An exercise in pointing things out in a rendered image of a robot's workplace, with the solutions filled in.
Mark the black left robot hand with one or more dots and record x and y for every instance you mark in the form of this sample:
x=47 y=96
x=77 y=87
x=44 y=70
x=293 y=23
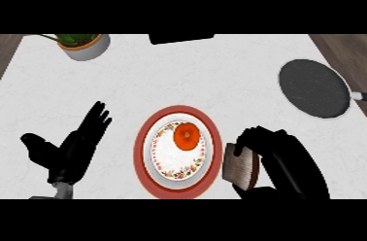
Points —
x=71 y=154

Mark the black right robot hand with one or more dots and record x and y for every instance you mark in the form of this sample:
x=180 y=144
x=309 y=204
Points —
x=293 y=167

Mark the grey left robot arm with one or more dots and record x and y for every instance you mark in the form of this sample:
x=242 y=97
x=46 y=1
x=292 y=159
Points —
x=62 y=190

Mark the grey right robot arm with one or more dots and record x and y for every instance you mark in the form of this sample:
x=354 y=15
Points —
x=240 y=165

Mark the white floral plate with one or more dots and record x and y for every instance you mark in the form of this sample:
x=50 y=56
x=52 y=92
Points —
x=177 y=167

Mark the orange cupcake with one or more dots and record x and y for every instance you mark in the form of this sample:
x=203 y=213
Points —
x=186 y=136

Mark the dark grey frying pan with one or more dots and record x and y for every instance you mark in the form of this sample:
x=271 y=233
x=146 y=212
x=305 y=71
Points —
x=312 y=87

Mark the red round placemat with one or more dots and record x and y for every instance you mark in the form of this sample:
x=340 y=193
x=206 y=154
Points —
x=143 y=173

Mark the white pot with orange rim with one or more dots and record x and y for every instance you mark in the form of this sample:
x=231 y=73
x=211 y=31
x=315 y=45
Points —
x=90 y=50

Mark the green plant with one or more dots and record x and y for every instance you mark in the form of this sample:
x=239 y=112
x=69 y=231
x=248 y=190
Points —
x=71 y=39

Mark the black appliance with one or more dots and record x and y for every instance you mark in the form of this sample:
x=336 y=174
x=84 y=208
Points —
x=181 y=38

